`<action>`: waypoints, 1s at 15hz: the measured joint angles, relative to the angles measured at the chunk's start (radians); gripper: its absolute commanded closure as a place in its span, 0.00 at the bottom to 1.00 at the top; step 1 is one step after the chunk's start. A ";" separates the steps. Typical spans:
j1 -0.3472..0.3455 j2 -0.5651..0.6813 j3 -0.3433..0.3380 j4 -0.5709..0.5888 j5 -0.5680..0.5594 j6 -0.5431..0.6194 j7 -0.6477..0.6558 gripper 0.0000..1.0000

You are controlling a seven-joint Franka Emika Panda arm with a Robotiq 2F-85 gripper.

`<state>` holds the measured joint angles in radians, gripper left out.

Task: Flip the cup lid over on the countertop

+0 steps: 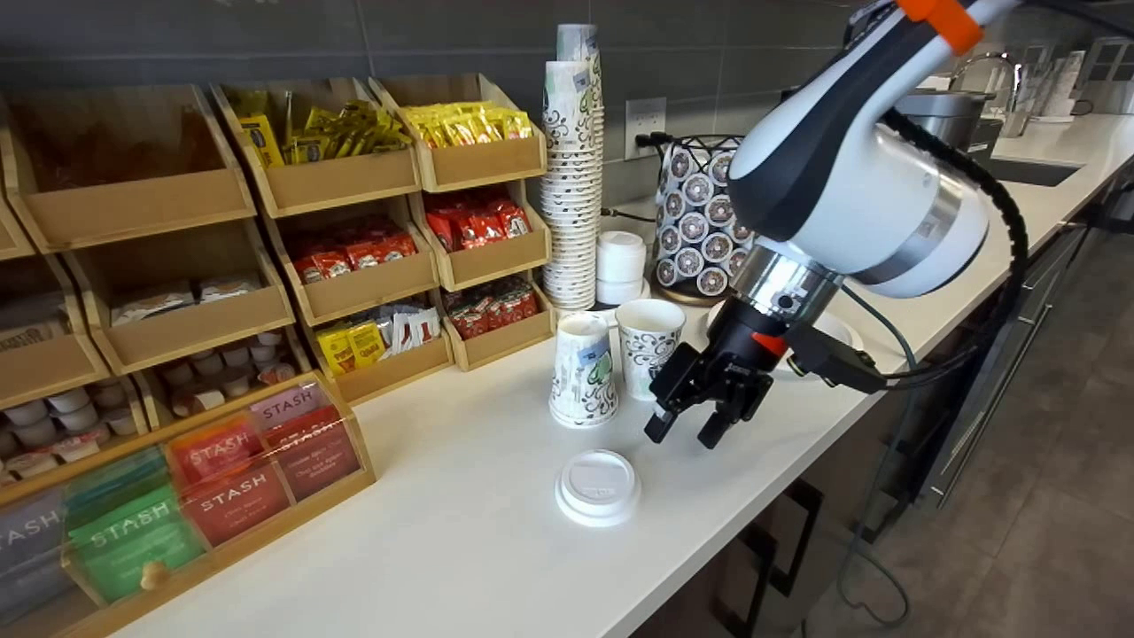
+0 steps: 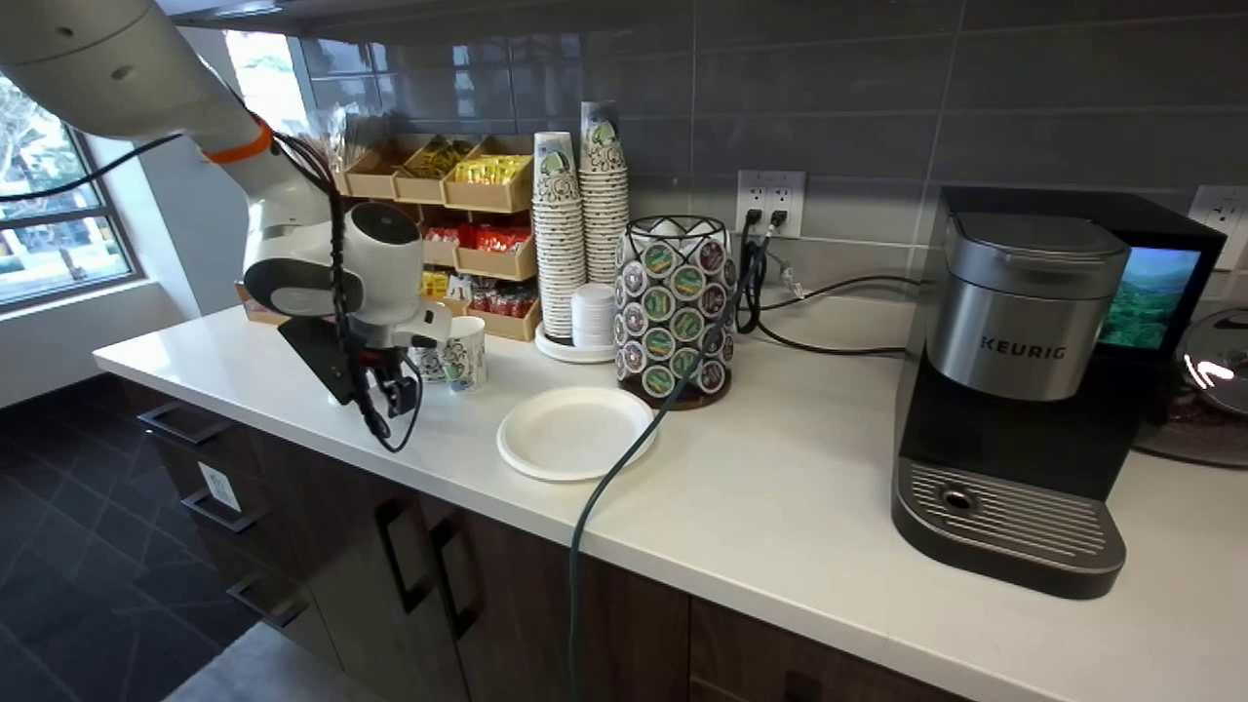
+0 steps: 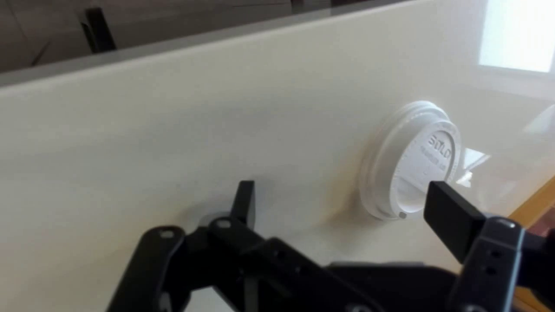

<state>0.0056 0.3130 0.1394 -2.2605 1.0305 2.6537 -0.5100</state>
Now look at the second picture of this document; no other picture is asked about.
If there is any black cabinet door handle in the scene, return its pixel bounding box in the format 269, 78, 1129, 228
429, 511, 486, 645
373, 492, 439, 617

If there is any white cup lid stack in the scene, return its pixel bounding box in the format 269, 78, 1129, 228
564, 281, 618, 351

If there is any dark yellow stick packet pile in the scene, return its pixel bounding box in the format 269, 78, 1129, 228
407, 136, 470, 180

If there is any white round plate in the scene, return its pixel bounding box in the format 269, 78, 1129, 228
490, 383, 660, 487

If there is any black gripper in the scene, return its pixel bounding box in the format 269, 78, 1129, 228
327, 340, 429, 458

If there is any Keurig coffee machine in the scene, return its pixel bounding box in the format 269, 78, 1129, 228
889, 184, 1227, 604

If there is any small white saucer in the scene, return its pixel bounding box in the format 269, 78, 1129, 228
530, 325, 625, 371

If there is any yellow sugar packet pile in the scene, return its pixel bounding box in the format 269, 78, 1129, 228
453, 149, 534, 191

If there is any dark red packet pile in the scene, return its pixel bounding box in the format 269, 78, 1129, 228
470, 284, 538, 325

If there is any short paper cup stack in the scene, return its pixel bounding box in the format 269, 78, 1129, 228
530, 129, 590, 344

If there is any coffee pod carousel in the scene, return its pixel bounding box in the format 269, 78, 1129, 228
613, 210, 741, 411

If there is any white wall outlet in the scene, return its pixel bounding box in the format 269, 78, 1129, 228
734, 167, 807, 241
1185, 180, 1248, 275

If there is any tall paper cup stack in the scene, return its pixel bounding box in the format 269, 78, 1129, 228
578, 98, 634, 294

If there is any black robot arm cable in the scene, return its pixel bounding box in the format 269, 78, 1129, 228
0, 125, 358, 344

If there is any window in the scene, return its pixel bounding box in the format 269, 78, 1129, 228
0, 72, 145, 318

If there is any black power cable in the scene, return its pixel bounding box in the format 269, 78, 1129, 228
734, 206, 933, 362

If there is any wooden condiment organizer rack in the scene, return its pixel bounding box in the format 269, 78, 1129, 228
327, 129, 543, 347

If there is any shiny metal kettle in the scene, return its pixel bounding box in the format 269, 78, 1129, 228
1172, 305, 1248, 423

